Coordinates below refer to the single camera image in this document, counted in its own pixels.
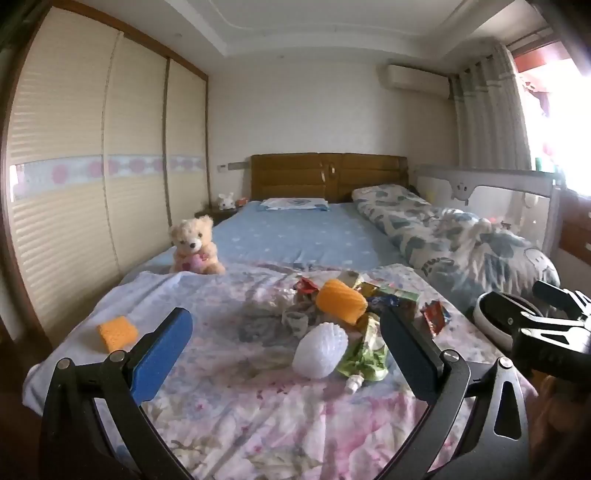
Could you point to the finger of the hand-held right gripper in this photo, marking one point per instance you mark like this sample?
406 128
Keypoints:
512 314
563 297

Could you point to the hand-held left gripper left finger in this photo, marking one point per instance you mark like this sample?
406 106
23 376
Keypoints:
161 350

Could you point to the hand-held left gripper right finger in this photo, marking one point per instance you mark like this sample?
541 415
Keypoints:
408 355

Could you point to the white round trash bin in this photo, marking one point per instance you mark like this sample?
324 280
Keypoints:
480 319

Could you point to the green spout pouch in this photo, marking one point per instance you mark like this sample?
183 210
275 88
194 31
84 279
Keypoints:
367 355

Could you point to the red foil snack wrapper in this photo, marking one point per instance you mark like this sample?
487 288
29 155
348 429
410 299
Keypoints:
435 317

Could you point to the orange sponge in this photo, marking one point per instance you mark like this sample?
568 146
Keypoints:
117 334

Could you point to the blue snack wrapper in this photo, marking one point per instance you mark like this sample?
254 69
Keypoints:
384 301

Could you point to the wooden drawer dresser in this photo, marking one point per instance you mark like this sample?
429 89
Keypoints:
577 230

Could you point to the yellow snack wrapper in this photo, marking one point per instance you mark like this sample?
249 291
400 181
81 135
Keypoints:
367 288

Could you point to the orange foam fruit net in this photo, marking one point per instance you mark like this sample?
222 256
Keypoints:
340 302

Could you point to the white quilt with blue patches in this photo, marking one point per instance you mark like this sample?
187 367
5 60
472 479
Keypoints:
452 244

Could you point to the pink floral blanket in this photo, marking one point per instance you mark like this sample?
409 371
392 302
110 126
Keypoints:
240 415

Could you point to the beige teddy bear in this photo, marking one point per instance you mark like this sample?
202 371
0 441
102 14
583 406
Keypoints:
191 249

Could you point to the dark wooden nightstand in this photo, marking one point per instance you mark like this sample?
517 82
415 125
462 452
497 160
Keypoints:
214 216

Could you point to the blue bed sheet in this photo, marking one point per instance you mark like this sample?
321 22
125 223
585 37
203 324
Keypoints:
300 235

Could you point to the white rabbit plush toy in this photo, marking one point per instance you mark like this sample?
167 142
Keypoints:
226 201

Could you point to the cream slatted sliding wardrobe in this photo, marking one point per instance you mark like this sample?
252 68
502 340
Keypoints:
69 207

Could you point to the blue patterned pillow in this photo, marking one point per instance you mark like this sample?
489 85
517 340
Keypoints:
295 204

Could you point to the grey striped curtain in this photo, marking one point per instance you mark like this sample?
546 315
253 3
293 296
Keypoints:
491 120

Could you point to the wooden bed headboard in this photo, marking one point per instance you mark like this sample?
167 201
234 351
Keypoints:
295 177

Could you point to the grey bed guard rail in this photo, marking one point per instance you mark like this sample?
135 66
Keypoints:
489 187

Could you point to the white wall air conditioner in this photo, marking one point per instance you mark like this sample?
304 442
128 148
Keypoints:
415 79

